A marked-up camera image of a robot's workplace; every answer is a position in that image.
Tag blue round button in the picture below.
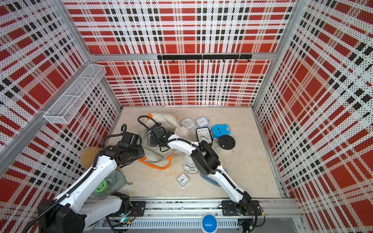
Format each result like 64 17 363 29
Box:
200 213 218 233

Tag dark blue plastic clock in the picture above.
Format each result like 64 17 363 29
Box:
200 173 220 187

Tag bright blue round alarm clock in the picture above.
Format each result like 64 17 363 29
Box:
211 124 231 138

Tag small clear square clock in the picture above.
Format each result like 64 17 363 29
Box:
176 173 190 187

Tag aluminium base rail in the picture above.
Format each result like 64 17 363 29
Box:
78 197 304 233

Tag green round tape roll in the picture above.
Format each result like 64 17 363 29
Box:
94 179 110 194

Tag white wire mesh shelf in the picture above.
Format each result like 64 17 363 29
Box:
43 64 106 125

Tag tan plush toy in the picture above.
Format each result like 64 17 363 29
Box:
81 147 101 170

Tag beige canvas bag orange handles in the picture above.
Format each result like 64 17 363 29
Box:
138 112 193 170

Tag light blue square alarm clock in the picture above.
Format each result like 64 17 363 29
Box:
195 116 209 128

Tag black wall hook rail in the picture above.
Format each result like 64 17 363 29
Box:
157 54 253 61

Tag white clock light blue band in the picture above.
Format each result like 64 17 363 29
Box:
180 117 196 130

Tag black square alarm clock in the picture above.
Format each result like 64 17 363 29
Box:
196 127 213 145

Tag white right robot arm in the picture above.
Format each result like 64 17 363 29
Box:
143 122 258 217

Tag grey green cloth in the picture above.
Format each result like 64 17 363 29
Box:
91 170 133 197

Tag white round analog clock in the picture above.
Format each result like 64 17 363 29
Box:
183 154 199 175

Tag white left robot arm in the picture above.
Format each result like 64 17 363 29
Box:
23 132 144 233

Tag white round clock black back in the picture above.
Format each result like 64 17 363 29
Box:
218 135 236 150

